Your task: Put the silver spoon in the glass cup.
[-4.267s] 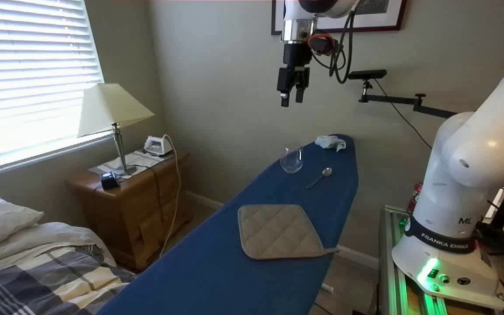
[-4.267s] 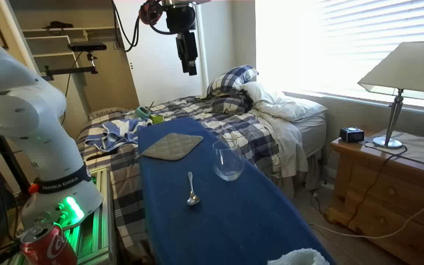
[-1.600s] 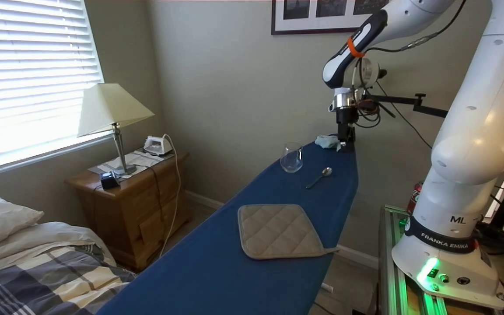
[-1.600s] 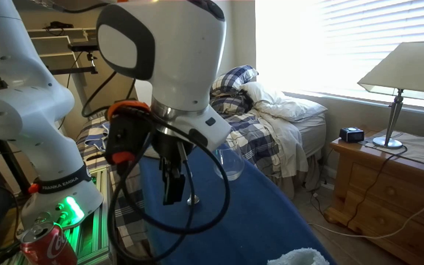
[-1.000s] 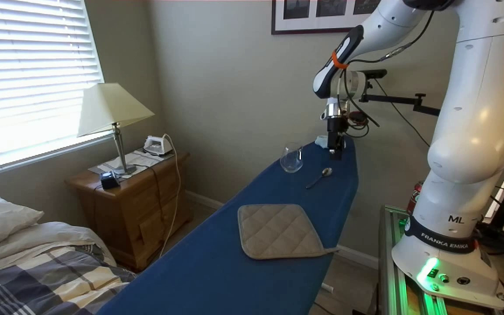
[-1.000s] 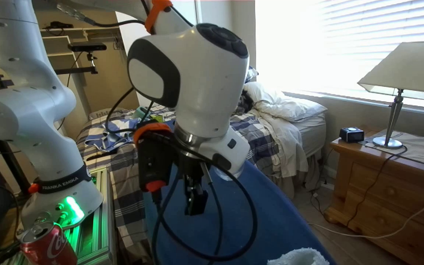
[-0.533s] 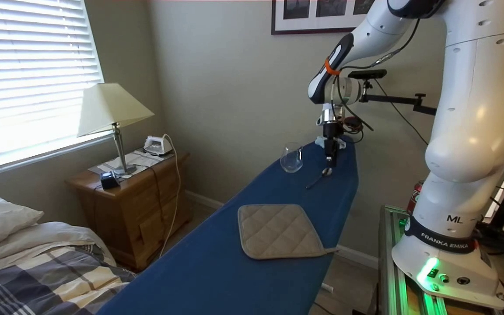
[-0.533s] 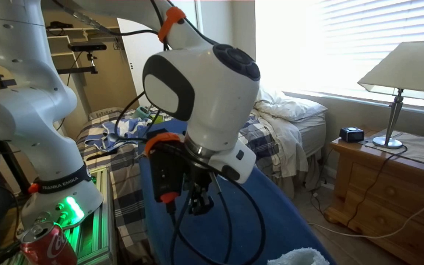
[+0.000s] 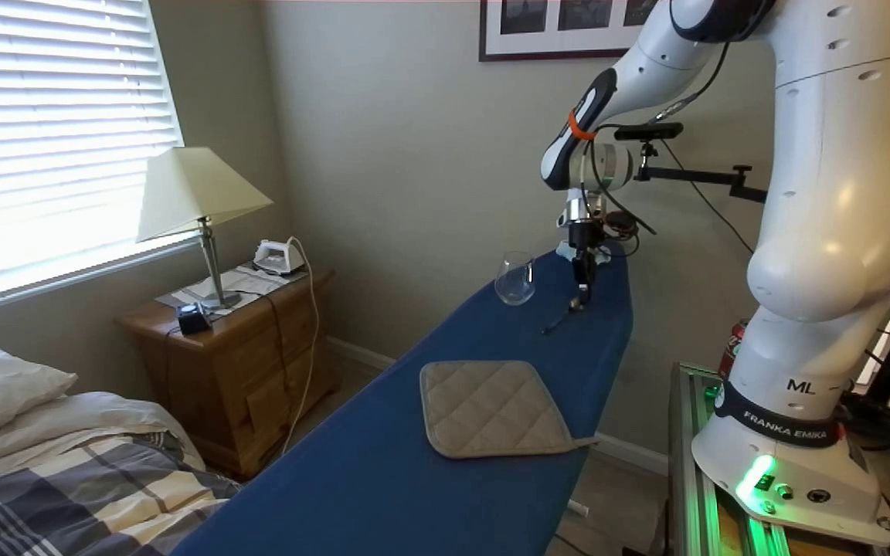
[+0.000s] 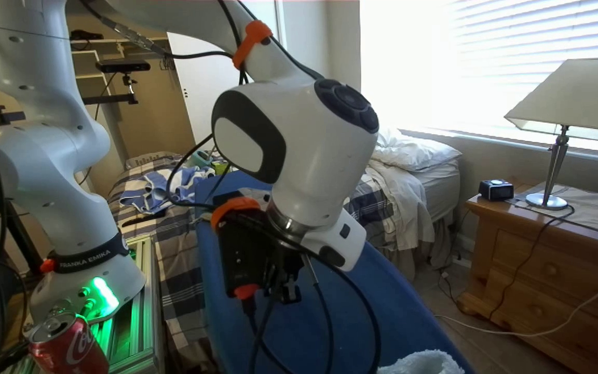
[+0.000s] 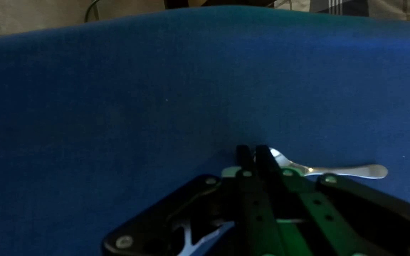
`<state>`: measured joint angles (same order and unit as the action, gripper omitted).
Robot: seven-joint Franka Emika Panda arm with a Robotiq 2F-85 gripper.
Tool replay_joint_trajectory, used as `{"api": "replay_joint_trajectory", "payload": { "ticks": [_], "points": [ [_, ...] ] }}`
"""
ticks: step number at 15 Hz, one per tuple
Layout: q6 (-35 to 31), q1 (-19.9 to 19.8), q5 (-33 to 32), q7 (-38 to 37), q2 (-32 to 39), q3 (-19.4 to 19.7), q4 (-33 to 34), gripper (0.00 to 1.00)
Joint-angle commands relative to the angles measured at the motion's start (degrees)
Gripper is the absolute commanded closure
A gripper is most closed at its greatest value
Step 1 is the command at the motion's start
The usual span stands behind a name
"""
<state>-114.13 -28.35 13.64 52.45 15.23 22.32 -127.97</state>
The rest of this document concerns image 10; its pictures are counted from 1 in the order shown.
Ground blue table cover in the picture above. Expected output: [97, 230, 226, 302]
[194, 170, 475, 374]

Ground plaid blanket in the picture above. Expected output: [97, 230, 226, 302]
[108, 152, 401, 374]

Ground white bed sheet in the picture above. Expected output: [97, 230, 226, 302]
[366, 158, 436, 252]

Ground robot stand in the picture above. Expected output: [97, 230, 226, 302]
[0, 235, 166, 374]

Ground white towel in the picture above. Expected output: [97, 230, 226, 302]
[376, 349, 467, 374]

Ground blue white striped cloth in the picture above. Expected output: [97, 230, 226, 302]
[119, 165, 215, 215]

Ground white pillow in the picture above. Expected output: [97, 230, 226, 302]
[373, 130, 462, 173]

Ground white closet door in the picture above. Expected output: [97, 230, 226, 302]
[167, 0, 285, 147]

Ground black alarm clock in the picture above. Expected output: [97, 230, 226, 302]
[479, 179, 515, 202]

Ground red soda can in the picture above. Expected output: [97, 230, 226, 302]
[28, 311, 111, 374]

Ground wooden nightstand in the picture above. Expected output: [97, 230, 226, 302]
[457, 182, 598, 374]

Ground closet shelf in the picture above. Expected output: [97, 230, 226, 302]
[69, 35, 171, 107]

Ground window with blinds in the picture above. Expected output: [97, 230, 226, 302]
[360, 0, 598, 155]

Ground beige cloth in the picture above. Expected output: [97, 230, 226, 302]
[512, 182, 598, 241]

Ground table lamp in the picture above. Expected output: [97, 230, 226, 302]
[504, 57, 598, 211]

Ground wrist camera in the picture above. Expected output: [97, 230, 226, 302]
[217, 204, 275, 300]

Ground black cable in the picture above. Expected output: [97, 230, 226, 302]
[487, 205, 576, 318]

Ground camera on mount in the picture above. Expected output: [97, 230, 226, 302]
[82, 58, 152, 105]

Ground white cable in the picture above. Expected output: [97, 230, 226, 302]
[434, 253, 598, 338]

